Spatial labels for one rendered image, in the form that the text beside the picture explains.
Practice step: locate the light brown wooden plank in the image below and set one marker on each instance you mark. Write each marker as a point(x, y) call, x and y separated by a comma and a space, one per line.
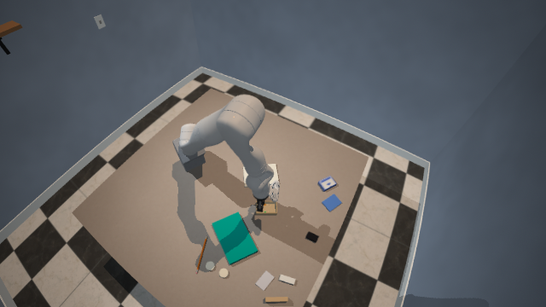
point(276, 299)

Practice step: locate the grey flat rectangular card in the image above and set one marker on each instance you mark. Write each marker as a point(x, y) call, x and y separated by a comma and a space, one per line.
point(264, 280)

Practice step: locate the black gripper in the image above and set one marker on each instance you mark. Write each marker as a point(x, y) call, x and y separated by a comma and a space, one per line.
point(261, 203)

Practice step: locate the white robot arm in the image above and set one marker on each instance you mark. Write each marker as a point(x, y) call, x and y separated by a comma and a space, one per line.
point(236, 125)

